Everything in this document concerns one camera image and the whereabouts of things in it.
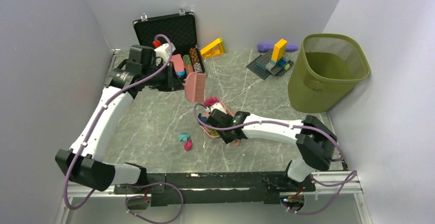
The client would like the black poker chip case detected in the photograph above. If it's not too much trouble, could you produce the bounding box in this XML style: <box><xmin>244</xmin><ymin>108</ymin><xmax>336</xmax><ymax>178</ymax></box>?
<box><xmin>132</xmin><ymin>10</ymin><xmax>206</xmax><ymax>82</ymax></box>

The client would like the yellow triangular toy block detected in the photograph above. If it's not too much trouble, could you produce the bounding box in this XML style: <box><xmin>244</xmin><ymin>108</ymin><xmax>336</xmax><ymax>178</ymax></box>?
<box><xmin>200</xmin><ymin>38</ymin><xmax>226</xmax><ymax>58</ymax></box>

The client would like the pink playing card deck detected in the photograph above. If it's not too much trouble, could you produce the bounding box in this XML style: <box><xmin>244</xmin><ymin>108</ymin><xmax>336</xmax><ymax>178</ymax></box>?
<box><xmin>170</xmin><ymin>54</ymin><xmax>186</xmax><ymax>77</ymax></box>

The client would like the pink paper scrap near edge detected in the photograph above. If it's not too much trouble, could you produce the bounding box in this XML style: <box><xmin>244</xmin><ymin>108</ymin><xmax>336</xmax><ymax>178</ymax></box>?
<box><xmin>184</xmin><ymin>139</ymin><xmax>193</xmax><ymax>151</ymax></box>

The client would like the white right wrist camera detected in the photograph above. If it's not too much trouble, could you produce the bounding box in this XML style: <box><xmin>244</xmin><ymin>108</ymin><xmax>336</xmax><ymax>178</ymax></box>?
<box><xmin>210</xmin><ymin>102</ymin><xmax>226</xmax><ymax>113</ymax></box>

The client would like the light blue scrap right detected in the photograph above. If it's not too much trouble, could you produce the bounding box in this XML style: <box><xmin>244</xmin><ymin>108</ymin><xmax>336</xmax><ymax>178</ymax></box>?
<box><xmin>178</xmin><ymin>133</ymin><xmax>190</xmax><ymax>142</ymax></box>

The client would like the yellow orange brick tower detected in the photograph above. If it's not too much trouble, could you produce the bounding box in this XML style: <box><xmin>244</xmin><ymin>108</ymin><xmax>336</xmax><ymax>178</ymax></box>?
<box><xmin>270</xmin><ymin>38</ymin><xmax>287</xmax><ymax>65</ymax></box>

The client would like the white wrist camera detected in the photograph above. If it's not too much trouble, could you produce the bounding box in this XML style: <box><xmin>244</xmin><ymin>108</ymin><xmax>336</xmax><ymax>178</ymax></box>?
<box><xmin>154</xmin><ymin>43</ymin><xmax>176</xmax><ymax>65</ymax></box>
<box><xmin>210</xmin><ymin>102</ymin><xmax>226</xmax><ymax>113</ymax></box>

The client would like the pink hand brush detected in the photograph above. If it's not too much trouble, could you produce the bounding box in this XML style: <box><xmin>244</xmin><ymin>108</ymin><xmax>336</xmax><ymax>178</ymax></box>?
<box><xmin>185</xmin><ymin>72</ymin><xmax>207</xmax><ymax>103</ymax></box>

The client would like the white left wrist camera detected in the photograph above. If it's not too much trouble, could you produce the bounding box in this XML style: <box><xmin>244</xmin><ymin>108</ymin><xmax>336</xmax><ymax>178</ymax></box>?
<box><xmin>154</xmin><ymin>43</ymin><xmax>176</xmax><ymax>65</ymax></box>

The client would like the purple cylinder toy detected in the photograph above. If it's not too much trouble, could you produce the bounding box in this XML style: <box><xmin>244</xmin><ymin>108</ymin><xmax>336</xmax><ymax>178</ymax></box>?
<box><xmin>256</xmin><ymin>43</ymin><xmax>298</xmax><ymax>53</ymax></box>

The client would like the pink paper scrap by case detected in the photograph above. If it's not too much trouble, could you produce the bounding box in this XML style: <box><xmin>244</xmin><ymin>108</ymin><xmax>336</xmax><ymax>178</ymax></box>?
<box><xmin>204</xmin><ymin>96</ymin><xmax>220</xmax><ymax>107</ymax></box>

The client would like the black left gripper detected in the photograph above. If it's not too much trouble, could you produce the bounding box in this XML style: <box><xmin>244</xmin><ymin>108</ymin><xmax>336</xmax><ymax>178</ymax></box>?
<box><xmin>143</xmin><ymin>62</ymin><xmax>185</xmax><ymax>92</ymax></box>

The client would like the aluminium frame rail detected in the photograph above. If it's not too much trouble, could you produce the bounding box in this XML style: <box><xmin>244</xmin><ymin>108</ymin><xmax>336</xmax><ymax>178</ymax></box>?
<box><xmin>55</xmin><ymin>70</ymin><xmax>133</xmax><ymax>211</ymax></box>

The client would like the grey brick baseplate model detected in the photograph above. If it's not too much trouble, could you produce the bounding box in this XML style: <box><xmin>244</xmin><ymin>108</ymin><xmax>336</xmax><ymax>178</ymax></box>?
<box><xmin>246</xmin><ymin>52</ymin><xmax>294</xmax><ymax>80</ymax></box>

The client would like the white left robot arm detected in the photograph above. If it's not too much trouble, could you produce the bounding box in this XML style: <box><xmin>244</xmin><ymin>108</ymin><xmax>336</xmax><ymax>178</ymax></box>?
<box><xmin>55</xmin><ymin>43</ymin><xmax>176</xmax><ymax>197</ymax></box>

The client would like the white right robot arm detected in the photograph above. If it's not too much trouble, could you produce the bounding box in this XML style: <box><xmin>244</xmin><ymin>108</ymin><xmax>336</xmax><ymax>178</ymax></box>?
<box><xmin>206</xmin><ymin>109</ymin><xmax>337</xmax><ymax>191</ymax></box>

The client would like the pink dustpan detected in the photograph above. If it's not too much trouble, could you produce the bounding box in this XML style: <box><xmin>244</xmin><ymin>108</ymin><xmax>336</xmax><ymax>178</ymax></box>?
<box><xmin>197</xmin><ymin>98</ymin><xmax>240</xmax><ymax>146</ymax></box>

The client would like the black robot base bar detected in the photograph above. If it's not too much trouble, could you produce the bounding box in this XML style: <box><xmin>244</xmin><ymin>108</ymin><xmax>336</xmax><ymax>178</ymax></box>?
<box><xmin>113</xmin><ymin>171</ymin><xmax>307</xmax><ymax>207</ymax></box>

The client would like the olive green waste basket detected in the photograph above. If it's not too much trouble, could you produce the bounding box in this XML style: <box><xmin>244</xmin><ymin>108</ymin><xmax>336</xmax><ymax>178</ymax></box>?
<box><xmin>288</xmin><ymin>33</ymin><xmax>370</xmax><ymax>113</ymax></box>

